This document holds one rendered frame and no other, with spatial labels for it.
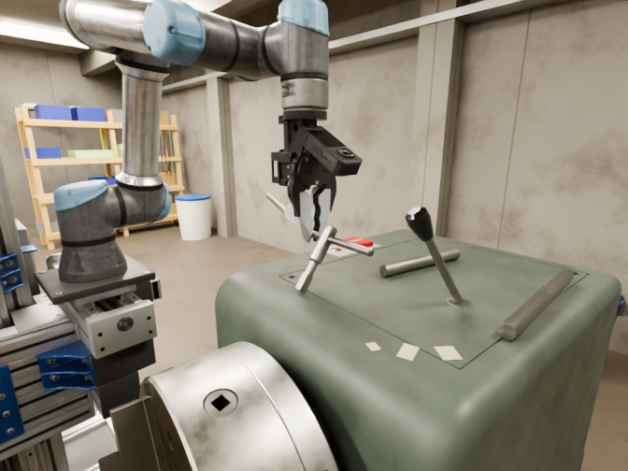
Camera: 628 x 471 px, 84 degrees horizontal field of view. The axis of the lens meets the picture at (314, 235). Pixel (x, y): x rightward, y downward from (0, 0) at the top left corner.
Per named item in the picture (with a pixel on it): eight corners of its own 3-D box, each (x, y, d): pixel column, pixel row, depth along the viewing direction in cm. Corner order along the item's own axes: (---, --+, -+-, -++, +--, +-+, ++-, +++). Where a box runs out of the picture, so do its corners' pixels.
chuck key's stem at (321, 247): (308, 294, 55) (340, 231, 57) (299, 290, 54) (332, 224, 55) (300, 291, 57) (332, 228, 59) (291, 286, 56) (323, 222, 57)
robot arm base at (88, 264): (53, 272, 91) (46, 235, 88) (116, 259, 101) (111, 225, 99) (67, 288, 81) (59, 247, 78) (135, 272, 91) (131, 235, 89)
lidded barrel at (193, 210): (221, 236, 584) (218, 195, 567) (188, 243, 544) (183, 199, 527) (204, 231, 621) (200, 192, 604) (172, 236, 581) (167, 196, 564)
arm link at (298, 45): (297, 16, 58) (340, 4, 53) (298, 88, 60) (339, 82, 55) (263, 2, 52) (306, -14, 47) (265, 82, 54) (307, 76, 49)
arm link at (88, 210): (52, 236, 87) (41, 181, 84) (109, 226, 98) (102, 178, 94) (70, 244, 80) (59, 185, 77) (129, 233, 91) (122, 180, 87)
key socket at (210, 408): (242, 421, 37) (244, 402, 36) (217, 443, 34) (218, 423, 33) (221, 402, 38) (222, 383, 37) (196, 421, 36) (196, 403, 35)
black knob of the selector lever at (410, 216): (416, 236, 50) (419, 203, 49) (436, 241, 48) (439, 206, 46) (398, 241, 48) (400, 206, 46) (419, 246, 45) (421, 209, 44)
